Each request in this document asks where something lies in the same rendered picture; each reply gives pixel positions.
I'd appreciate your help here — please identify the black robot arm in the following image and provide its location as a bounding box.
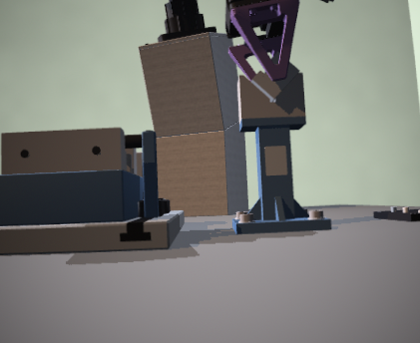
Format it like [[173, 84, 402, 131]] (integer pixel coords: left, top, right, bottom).
[[158, 0, 216, 42]]

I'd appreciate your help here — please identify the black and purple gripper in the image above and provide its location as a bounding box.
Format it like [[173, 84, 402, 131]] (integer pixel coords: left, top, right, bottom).
[[225, 0, 299, 82]]

